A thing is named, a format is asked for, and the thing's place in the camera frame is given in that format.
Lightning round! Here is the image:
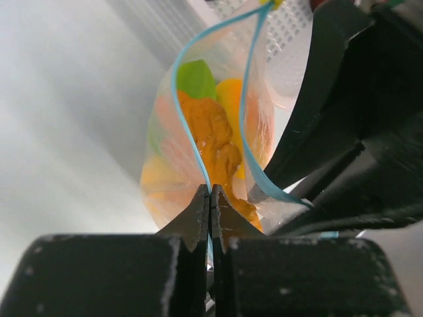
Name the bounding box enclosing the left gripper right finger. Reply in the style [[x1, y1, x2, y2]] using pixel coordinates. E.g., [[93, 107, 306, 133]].
[[211, 186, 412, 316]]

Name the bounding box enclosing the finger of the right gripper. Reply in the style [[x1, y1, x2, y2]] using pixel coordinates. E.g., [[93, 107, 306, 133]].
[[264, 1, 374, 187], [270, 200, 422, 236]]

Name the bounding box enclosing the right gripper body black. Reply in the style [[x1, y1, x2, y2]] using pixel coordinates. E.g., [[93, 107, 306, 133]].
[[307, 1, 422, 210]]

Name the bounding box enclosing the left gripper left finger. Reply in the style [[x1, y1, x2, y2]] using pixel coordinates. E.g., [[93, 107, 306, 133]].
[[1, 185, 209, 316]]

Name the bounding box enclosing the yellow lemon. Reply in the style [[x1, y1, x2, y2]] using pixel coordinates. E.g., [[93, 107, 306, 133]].
[[215, 78, 247, 181]]

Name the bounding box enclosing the clear zip top bag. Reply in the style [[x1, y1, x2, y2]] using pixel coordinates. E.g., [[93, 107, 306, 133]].
[[140, 1, 312, 233]]

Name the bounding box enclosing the green leaf vegetable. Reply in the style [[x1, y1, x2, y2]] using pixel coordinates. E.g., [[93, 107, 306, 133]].
[[176, 59, 217, 100]]

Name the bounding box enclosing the small orange fruit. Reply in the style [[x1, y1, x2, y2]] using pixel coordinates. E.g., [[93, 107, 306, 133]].
[[177, 91, 262, 230]]

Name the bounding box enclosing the orange papaya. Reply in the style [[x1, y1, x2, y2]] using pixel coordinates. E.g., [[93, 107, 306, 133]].
[[140, 94, 202, 229]]

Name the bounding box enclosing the green lime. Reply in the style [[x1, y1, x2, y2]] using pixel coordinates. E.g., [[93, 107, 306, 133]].
[[147, 127, 163, 155]]

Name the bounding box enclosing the white plastic basket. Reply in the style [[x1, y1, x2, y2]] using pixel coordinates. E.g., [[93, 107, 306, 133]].
[[184, 0, 315, 106]]

